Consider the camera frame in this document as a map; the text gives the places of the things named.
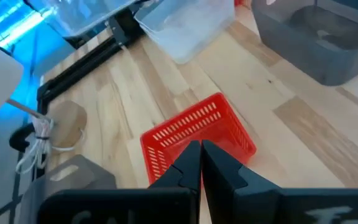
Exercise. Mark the grey translucent plastic bin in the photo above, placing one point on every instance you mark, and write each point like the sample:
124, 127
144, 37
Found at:
315, 56
82, 177

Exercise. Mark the red plastic slotted basket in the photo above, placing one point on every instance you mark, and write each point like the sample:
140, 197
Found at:
210, 124
241, 2

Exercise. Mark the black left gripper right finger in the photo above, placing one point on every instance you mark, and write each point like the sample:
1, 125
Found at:
259, 205

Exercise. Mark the thin metal lamp pole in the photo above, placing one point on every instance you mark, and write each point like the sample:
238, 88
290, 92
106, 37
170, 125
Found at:
23, 108

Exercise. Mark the large clear plastic bin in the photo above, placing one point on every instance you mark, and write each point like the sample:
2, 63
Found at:
191, 28

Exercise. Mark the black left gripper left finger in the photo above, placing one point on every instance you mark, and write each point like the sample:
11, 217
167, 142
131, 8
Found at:
154, 205

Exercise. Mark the round wooden lamp base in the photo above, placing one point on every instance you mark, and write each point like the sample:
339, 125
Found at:
70, 121

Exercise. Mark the black table frame rail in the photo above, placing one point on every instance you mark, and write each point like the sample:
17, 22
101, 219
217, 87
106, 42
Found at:
79, 67

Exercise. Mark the black table clamp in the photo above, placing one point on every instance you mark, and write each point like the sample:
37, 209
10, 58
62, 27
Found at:
19, 140

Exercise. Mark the small clear plastic bin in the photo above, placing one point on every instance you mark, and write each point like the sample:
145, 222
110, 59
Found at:
79, 15

